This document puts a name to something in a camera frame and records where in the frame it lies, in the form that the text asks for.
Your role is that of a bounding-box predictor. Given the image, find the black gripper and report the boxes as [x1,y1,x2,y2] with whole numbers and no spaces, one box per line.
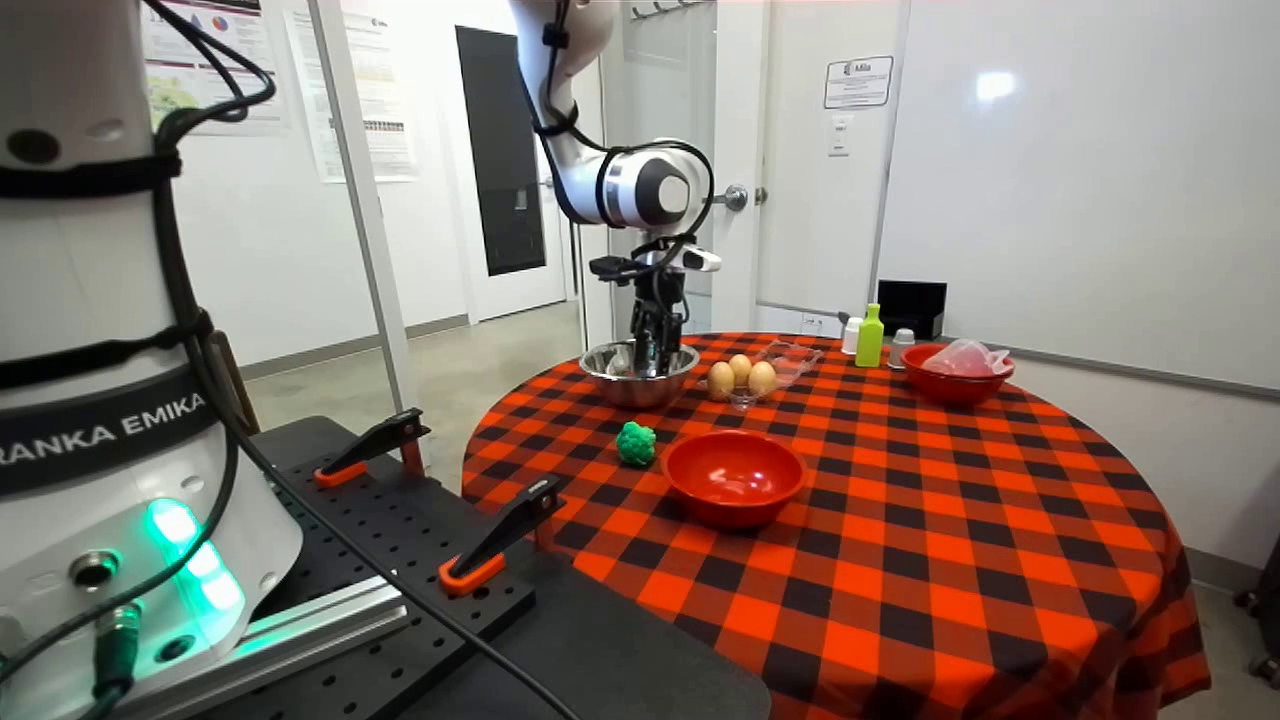
[588,235,726,380]

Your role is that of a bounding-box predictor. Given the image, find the silver metal bowl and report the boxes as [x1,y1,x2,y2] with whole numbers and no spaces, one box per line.
[576,336,703,412]

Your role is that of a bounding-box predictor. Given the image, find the empty red bowl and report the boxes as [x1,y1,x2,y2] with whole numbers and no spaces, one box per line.
[662,427,808,538]

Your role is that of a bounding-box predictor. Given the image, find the red bowl holding plastic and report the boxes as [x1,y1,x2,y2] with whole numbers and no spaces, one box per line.
[900,340,1022,412]

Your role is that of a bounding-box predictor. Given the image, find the green toy broccoli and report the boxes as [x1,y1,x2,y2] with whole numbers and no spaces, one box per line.
[611,421,666,474]

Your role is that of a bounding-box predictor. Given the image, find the clear plastic container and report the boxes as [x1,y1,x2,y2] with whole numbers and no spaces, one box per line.
[696,336,826,410]

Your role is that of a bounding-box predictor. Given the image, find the white door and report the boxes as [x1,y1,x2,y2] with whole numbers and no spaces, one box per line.
[710,0,913,340]

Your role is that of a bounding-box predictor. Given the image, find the green squeeze bottle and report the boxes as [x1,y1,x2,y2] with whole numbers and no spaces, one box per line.
[853,299,887,373]

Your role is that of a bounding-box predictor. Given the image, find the door with black window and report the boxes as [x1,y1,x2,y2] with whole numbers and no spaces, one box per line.
[437,0,579,328]

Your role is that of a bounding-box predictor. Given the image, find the black orange clamp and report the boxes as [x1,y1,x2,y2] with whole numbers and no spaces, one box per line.
[437,474,572,599]
[314,403,437,496]

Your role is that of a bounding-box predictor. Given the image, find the black box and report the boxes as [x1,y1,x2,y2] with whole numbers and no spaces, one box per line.
[877,276,951,344]

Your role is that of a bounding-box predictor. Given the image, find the crumpled clear plastic wrap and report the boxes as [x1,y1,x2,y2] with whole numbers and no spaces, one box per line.
[919,336,1003,380]

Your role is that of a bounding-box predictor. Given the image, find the slanted metal pole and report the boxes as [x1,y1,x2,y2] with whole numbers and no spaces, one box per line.
[305,0,425,421]

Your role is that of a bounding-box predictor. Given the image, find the paper sign on door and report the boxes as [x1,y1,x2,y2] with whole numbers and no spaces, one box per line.
[820,53,900,117]

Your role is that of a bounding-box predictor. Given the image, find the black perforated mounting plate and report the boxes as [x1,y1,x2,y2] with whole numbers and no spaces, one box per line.
[197,412,778,720]

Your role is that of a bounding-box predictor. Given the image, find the orange black checkered tablecloth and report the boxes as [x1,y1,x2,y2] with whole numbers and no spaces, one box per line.
[457,328,1218,720]

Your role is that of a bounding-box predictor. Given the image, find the large whiteboard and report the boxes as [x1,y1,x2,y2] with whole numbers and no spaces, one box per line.
[872,0,1280,402]

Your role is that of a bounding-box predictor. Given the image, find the wall coat hooks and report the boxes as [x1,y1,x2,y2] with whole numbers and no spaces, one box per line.
[628,0,711,25]

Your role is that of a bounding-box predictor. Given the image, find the white paper wall poster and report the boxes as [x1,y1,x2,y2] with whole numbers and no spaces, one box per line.
[286,7,420,188]

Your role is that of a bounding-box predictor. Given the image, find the long black cable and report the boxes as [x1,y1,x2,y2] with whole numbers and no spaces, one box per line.
[137,0,576,720]

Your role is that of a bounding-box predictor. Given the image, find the aluminium rail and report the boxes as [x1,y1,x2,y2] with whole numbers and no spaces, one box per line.
[134,571,411,720]

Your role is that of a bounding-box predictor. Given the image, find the colourful wall poster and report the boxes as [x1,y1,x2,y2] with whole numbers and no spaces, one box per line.
[137,0,288,135]

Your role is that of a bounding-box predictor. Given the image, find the green plug cable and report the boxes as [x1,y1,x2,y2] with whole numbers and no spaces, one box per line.
[85,596,150,720]

